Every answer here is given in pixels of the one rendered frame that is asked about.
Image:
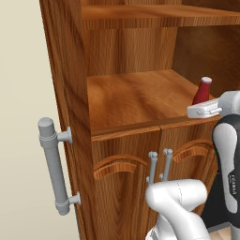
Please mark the wooden cabinet with shelves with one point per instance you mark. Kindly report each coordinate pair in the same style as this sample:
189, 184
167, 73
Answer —
137, 97

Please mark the red condiment bottle white cap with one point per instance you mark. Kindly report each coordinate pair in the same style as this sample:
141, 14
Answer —
202, 92

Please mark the open wooden cabinet door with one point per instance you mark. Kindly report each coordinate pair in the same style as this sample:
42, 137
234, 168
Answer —
67, 78

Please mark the wooden arched-panel cabinet door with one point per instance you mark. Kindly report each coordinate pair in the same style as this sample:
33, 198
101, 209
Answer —
122, 193
187, 162

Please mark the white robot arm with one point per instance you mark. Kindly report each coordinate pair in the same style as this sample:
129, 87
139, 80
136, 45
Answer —
178, 200

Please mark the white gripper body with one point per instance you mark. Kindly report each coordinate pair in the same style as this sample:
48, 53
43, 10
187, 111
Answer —
203, 110

